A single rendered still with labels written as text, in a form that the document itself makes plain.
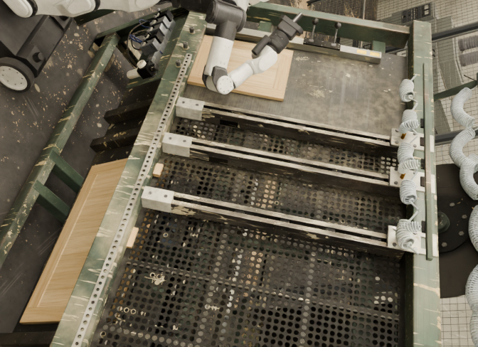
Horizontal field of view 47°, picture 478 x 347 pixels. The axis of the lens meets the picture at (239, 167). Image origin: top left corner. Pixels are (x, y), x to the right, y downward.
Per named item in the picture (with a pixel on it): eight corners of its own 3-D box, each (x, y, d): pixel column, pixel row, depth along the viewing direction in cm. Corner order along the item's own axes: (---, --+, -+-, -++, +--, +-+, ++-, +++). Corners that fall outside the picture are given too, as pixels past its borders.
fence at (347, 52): (208, 27, 302) (208, 21, 299) (379, 57, 295) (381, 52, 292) (205, 33, 299) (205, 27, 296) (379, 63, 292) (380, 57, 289)
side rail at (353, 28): (218, 9, 322) (218, -7, 313) (404, 42, 314) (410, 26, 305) (215, 15, 318) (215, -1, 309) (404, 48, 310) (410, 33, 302)
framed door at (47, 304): (94, 168, 296) (92, 166, 295) (176, 150, 270) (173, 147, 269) (22, 324, 242) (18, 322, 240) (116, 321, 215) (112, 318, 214)
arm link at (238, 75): (257, 77, 239) (223, 102, 234) (245, 74, 248) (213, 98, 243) (246, 56, 234) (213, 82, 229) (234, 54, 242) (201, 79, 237)
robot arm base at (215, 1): (204, 30, 227) (215, 8, 220) (201, 13, 236) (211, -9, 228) (236, 40, 234) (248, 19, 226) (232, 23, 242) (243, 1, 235)
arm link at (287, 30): (304, 27, 241) (287, 47, 240) (302, 36, 251) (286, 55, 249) (282, 11, 243) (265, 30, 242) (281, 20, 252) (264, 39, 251)
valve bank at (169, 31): (139, 9, 301) (173, -4, 290) (153, 29, 310) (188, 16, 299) (108, 69, 271) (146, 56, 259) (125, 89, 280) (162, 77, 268)
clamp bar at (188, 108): (180, 104, 265) (178, 67, 246) (425, 150, 256) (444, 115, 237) (174, 119, 258) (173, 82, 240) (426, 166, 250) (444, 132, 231)
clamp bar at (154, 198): (148, 191, 232) (143, 156, 213) (427, 247, 224) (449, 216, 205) (141, 210, 226) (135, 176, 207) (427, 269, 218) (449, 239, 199)
